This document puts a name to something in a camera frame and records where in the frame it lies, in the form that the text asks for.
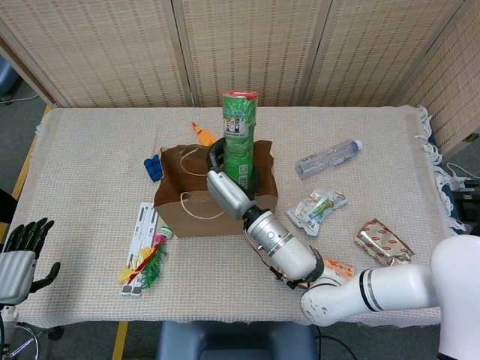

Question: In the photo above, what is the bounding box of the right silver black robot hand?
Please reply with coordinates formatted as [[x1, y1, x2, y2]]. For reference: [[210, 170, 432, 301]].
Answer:
[[205, 136, 266, 221]]

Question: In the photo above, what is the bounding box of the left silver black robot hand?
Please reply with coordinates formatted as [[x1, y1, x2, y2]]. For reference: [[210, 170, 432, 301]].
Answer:
[[0, 217, 62, 305]]

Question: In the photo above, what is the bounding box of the green chip can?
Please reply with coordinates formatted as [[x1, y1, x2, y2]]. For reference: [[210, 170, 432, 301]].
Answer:
[[220, 89, 260, 191]]

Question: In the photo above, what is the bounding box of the silver green snack pouch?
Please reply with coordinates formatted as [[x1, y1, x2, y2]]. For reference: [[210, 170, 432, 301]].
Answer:
[[286, 188, 349, 236]]

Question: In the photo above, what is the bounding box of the clear plastic water bottle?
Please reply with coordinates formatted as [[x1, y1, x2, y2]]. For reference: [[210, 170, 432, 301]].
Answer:
[[294, 139, 364, 182]]

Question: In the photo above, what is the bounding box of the orange blue cookie box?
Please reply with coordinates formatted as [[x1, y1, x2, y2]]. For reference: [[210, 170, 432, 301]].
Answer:
[[322, 257, 356, 283]]

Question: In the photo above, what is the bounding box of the gold red-label snack pack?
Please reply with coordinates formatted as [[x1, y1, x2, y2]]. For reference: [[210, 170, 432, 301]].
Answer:
[[354, 219, 416, 267]]

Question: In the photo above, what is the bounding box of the brown paper bag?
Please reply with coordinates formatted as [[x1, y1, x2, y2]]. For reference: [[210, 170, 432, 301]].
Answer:
[[153, 139, 279, 239]]

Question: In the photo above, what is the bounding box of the yellow rubber chicken toy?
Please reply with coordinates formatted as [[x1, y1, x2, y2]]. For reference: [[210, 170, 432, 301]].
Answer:
[[190, 121, 220, 148]]

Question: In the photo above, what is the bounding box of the black chair back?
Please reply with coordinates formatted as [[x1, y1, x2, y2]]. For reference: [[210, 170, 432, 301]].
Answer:
[[0, 187, 20, 226]]

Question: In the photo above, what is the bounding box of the chrome stool base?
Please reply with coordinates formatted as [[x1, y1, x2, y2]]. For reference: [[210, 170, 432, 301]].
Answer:
[[7, 322, 65, 359]]

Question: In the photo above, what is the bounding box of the blue toy block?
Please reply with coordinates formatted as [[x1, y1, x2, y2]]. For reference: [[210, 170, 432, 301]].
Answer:
[[143, 153, 163, 184]]

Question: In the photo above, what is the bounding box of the white folding laptop stand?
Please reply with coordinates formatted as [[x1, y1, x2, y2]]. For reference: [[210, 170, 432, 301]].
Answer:
[[120, 201, 161, 297]]

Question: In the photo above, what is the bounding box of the colourful feather shuttlecock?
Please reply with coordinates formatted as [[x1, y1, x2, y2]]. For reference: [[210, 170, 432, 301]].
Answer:
[[116, 226, 174, 289]]

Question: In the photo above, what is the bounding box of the beige woven tablecloth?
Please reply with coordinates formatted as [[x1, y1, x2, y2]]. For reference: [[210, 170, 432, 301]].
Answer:
[[13, 104, 480, 331]]

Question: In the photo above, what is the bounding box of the blue padded seat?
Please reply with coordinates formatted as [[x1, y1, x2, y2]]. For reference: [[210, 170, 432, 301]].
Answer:
[[157, 320, 318, 360]]

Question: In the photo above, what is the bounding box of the woven folding screen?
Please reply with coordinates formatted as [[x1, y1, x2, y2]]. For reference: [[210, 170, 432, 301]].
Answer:
[[0, 0, 480, 155]]

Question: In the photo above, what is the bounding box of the blue office chair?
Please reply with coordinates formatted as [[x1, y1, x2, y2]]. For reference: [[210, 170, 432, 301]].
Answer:
[[0, 55, 20, 99]]

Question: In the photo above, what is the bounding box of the dark blue under cloth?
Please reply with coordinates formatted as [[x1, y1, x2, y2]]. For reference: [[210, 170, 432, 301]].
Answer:
[[427, 133, 459, 222]]

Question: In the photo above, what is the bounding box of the white power strip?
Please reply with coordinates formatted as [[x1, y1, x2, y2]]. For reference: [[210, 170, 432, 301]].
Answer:
[[445, 163, 474, 192]]

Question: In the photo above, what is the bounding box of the black equipment box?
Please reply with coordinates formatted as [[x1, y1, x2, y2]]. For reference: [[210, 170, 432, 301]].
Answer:
[[448, 179, 480, 236]]

